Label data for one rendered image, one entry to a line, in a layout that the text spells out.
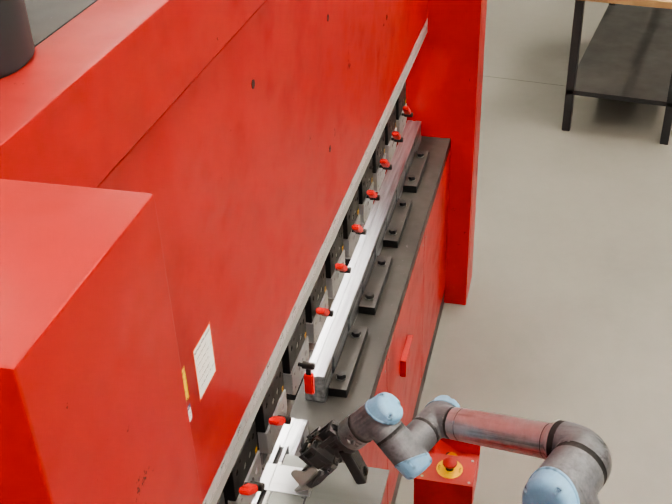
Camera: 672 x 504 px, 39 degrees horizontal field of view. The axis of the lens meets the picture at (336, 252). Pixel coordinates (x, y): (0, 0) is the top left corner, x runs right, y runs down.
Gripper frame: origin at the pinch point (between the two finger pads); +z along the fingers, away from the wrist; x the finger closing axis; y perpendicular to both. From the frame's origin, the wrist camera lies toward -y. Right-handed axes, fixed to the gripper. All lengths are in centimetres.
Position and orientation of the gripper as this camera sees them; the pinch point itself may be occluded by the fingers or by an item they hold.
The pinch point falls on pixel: (304, 480)
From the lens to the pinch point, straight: 235.9
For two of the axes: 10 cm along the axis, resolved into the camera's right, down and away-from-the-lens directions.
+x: -2.3, 5.4, -8.1
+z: -6.1, 5.7, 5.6
